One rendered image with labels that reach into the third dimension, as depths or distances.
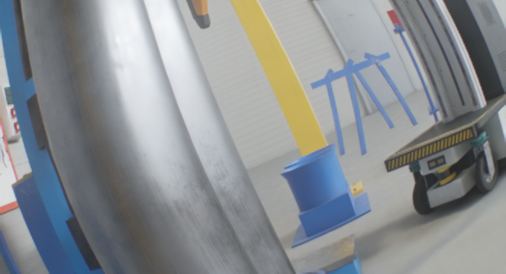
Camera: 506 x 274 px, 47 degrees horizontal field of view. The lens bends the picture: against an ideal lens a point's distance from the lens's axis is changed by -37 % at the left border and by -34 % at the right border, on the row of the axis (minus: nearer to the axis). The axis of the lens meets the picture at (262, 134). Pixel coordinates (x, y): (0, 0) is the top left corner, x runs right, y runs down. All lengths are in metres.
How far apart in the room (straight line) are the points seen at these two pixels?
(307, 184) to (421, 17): 1.45
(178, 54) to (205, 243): 0.40
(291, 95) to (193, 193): 4.19
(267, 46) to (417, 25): 2.19
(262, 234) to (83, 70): 0.48
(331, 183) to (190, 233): 3.24
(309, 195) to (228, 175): 2.91
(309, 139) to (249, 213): 3.88
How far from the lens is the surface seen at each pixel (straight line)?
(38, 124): 2.40
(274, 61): 5.09
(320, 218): 4.11
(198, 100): 1.21
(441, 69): 3.07
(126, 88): 0.88
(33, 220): 4.13
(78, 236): 2.39
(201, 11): 1.84
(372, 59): 7.35
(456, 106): 3.07
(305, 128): 5.08
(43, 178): 2.76
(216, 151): 1.20
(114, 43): 0.89
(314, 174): 4.09
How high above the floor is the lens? 0.65
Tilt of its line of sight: 1 degrees down
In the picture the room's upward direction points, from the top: 24 degrees counter-clockwise
